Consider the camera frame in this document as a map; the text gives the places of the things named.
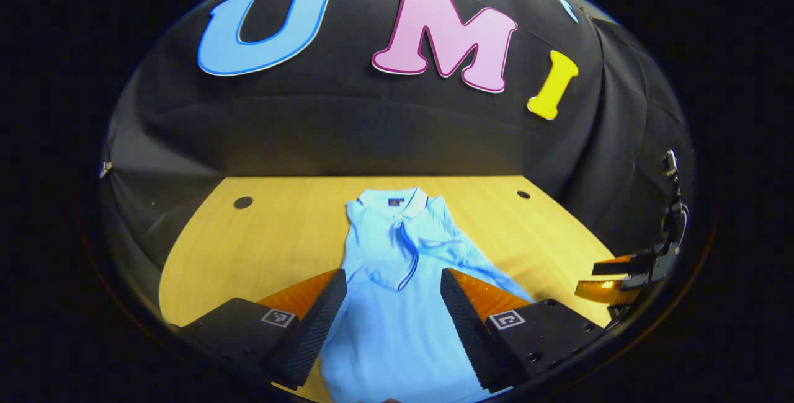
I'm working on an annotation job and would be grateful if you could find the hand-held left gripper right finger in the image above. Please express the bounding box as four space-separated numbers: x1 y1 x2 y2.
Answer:
440 268 612 394

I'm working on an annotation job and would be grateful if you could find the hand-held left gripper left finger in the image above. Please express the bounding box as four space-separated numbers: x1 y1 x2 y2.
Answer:
167 268 348 391

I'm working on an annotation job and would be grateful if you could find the light blue T-shirt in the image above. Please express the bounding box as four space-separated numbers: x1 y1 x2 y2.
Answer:
319 187 534 403

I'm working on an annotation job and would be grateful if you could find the black backdrop cloth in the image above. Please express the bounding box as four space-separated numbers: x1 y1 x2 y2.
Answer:
99 0 695 329

